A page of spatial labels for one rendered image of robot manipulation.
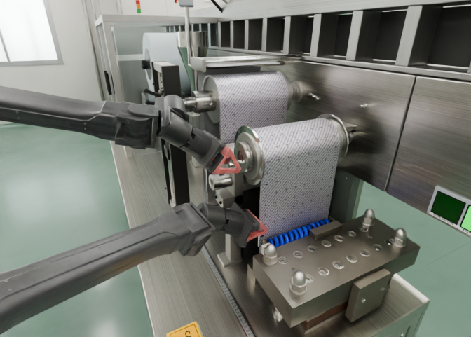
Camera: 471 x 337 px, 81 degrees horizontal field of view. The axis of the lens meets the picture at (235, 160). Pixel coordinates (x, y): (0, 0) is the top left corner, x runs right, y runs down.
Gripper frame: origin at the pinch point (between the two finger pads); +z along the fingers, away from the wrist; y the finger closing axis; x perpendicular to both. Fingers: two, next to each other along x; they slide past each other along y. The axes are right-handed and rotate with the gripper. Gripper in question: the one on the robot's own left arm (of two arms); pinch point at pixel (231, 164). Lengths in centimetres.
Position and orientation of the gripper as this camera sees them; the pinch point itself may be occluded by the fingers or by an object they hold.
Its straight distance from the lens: 68.0
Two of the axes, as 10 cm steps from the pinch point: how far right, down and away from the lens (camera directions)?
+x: 5.7, -8.2, -0.6
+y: 4.5, 3.7, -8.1
